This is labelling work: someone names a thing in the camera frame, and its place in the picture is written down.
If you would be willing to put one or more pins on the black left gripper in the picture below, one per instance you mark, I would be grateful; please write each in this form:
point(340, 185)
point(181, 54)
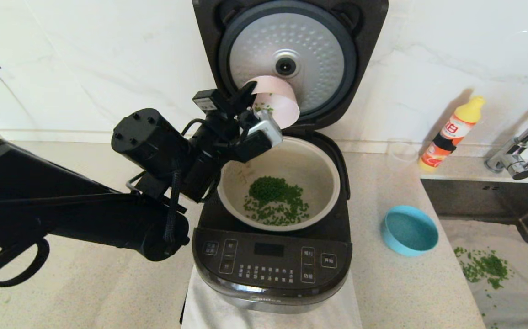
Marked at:
point(220, 121)

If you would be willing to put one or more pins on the pink bowl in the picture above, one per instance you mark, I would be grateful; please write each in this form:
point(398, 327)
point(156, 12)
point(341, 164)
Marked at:
point(282, 98)

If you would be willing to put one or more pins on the black rice cooker lid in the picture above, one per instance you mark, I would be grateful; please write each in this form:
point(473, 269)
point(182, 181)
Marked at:
point(369, 45)

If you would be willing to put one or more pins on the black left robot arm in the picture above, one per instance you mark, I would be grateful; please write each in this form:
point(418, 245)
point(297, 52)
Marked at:
point(62, 205)

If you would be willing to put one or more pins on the chopped green vegetable pieces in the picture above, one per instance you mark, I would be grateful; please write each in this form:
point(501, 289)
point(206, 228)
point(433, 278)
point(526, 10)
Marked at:
point(273, 196)

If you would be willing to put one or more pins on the beige inner pot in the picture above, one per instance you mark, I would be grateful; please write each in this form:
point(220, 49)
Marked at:
point(318, 178)

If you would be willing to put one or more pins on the black rice cooker base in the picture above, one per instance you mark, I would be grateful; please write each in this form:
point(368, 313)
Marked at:
point(268, 274)

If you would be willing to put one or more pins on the blue bowl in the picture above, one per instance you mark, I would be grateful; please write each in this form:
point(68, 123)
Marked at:
point(410, 233)

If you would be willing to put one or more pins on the white cloth under cooker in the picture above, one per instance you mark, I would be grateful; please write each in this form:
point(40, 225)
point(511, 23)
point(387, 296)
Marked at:
point(209, 315)

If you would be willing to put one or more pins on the clear glass cup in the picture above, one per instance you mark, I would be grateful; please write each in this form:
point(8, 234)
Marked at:
point(403, 153)

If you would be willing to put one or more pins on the yellow orange detergent bottle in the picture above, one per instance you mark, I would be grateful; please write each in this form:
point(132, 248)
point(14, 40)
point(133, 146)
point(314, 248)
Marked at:
point(446, 137)

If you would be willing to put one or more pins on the chrome faucet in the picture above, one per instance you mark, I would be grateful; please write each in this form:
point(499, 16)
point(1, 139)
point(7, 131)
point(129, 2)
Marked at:
point(508, 160)

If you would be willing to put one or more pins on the green scallion bits on cloth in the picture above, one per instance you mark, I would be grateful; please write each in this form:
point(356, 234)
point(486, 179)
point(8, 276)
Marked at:
point(488, 269)

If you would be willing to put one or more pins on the white cloth in sink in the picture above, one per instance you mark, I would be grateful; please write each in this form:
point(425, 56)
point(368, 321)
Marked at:
point(520, 301)

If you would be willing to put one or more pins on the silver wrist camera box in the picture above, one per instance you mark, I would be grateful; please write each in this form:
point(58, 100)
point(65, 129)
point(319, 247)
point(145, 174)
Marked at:
point(268, 132)

